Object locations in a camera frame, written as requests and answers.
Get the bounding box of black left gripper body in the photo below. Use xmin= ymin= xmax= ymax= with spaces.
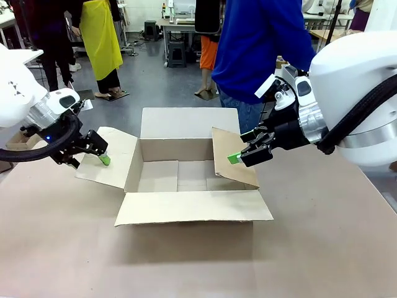
xmin=43 ymin=117 xmax=94 ymax=165

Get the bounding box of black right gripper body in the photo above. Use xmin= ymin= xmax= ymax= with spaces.
xmin=268 ymin=116 xmax=311 ymax=151

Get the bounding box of large brown cardboard box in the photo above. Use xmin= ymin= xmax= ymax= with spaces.
xmin=75 ymin=107 xmax=275 ymax=227

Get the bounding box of small open cardboard box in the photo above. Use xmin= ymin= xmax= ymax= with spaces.
xmin=5 ymin=130 xmax=42 ymax=150

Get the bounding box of dark floor plate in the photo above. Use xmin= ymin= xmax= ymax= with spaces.
xmin=197 ymin=89 xmax=220 ymax=101
xmin=101 ymin=89 xmax=130 ymax=102

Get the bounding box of person in blue sweater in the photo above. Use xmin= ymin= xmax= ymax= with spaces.
xmin=212 ymin=0 xmax=318 ymax=135

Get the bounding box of person in orange skirt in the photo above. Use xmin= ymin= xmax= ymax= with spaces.
xmin=194 ymin=0 xmax=223 ymax=96

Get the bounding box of white side table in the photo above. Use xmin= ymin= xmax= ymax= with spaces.
xmin=0 ymin=48 xmax=44 ymax=68

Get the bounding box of person in black clothes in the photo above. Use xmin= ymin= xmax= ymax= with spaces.
xmin=18 ymin=0 xmax=82 ymax=91

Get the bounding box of brown top table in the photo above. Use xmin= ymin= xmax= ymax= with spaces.
xmin=309 ymin=27 xmax=346 ymax=49

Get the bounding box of person in yellow apron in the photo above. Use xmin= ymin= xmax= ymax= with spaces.
xmin=71 ymin=0 xmax=130 ymax=100

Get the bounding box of grey plastic stool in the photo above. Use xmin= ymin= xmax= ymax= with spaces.
xmin=142 ymin=19 xmax=163 ymax=42
xmin=166 ymin=40 xmax=187 ymax=68

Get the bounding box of black tripod pole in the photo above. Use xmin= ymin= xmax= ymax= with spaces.
xmin=328 ymin=0 xmax=342 ymax=43

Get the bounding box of grey metal workshop table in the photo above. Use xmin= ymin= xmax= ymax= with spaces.
xmin=156 ymin=15 xmax=199 ymax=65

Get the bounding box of person in purple clothes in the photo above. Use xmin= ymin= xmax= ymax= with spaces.
xmin=347 ymin=0 xmax=372 ymax=32

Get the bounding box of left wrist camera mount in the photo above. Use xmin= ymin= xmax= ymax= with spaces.
xmin=73 ymin=98 xmax=94 ymax=115

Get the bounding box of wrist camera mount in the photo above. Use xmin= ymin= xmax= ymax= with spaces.
xmin=73 ymin=98 xmax=94 ymax=115
xmin=254 ymin=65 xmax=299 ymax=125

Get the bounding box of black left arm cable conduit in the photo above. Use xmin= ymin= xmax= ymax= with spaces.
xmin=0 ymin=116 xmax=84 ymax=163

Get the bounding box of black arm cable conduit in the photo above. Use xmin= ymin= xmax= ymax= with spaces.
xmin=316 ymin=73 xmax=397 ymax=156
xmin=0 ymin=116 xmax=84 ymax=163

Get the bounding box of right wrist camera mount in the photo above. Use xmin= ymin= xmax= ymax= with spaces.
xmin=254 ymin=65 xmax=299 ymax=125

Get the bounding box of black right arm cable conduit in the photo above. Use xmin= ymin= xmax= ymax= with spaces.
xmin=316 ymin=73 xmax=397 ymax=156

